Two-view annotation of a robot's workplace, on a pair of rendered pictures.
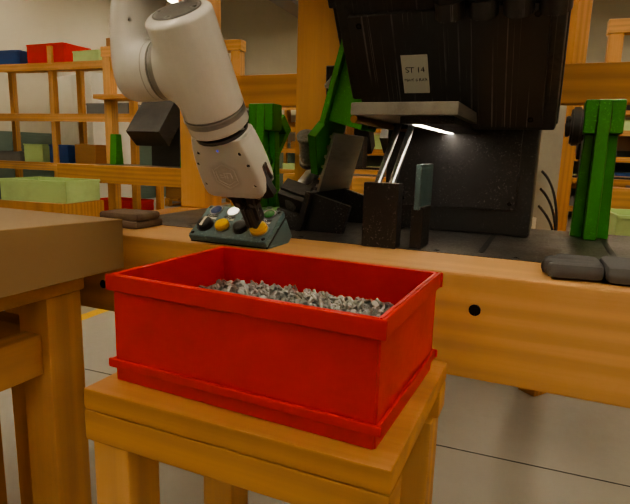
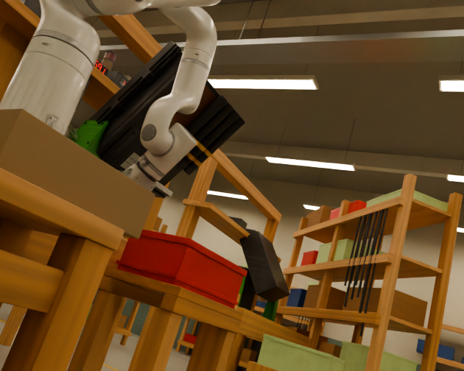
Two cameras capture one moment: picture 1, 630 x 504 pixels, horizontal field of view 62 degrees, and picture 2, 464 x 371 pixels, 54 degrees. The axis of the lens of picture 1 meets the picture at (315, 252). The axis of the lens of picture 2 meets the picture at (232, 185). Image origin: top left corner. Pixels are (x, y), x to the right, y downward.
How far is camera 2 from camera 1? 1.39 m
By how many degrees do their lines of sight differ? 83
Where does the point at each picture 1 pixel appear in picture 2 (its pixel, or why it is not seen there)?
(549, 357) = not seen: hidden behind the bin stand
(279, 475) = (224, 318)
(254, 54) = not seen: outside the picture
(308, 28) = not seen: outside the picture
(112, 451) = (177, 317)
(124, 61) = (167, 136)
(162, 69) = (176, 149)
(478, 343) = not seen: hidden behind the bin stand
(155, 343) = (194, 270)
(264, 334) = (223, 271)
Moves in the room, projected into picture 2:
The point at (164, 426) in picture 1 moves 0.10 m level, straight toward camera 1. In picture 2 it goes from (202, 303) to (238, 315)
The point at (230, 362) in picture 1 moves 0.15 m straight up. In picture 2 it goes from (212, 280) to (229, 228)
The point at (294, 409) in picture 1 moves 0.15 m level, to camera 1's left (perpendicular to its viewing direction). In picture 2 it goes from (224, 297) to (218, 291)
